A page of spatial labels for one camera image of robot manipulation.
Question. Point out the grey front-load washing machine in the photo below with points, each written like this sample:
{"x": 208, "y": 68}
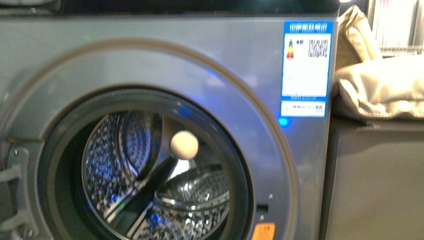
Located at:
{"x": 160, "y": 119}

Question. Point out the blue energy label sticker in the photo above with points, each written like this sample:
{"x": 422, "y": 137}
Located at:
{"x": 306, "y": 63}

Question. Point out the orange warning sticker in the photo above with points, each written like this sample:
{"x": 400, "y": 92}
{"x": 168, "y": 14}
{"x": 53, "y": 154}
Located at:
{"x": 264, "y": 231}

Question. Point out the beige sofa seat cover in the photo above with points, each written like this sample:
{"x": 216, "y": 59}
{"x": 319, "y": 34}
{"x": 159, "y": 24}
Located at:
{"x": 383, "y": 89}

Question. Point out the beige cushion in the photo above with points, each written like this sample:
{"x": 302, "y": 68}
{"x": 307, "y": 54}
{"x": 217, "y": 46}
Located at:
{"x": 356, "y": 42}

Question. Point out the grey door hinge bracket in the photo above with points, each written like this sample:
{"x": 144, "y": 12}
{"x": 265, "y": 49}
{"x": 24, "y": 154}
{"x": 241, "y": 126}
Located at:
{"x": 16, "y": 217}

